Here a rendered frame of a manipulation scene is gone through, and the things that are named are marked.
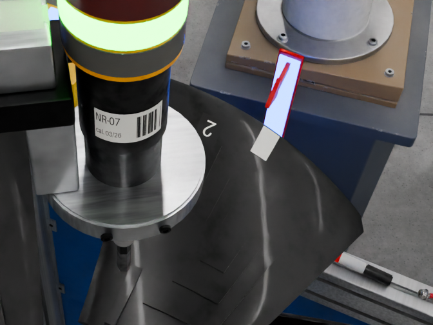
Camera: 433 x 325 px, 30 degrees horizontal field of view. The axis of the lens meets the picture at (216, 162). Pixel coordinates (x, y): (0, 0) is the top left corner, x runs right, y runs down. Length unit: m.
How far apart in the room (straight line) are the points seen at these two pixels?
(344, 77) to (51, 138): 0.79
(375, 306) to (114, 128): 0.78
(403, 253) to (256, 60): 1.12
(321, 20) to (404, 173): 1.21
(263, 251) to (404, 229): 1.51
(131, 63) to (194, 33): 2.18
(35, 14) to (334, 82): 0.83
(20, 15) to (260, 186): 0.42
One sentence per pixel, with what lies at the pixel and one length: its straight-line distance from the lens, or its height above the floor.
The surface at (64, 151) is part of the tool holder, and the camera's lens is 0.31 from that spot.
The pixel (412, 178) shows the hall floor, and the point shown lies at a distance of 2.24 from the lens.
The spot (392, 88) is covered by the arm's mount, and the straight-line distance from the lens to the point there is 1.07.
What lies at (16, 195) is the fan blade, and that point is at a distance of 0.46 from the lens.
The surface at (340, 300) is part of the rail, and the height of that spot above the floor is 0.81.
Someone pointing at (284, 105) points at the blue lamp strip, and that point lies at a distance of 0.81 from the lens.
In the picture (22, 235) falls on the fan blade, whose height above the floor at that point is 1.34.
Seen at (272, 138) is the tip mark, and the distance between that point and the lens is 0.70.
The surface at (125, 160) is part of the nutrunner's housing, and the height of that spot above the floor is 1.47.
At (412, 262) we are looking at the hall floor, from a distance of 2.10.
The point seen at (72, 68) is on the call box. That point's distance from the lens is 0.90.
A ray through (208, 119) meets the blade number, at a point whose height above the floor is 1.20.
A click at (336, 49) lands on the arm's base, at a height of 0.97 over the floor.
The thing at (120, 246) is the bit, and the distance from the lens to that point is 0.40.
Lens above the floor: 1.73
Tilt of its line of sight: 54 degrees down
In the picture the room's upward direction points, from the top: 9 degrees clockwise
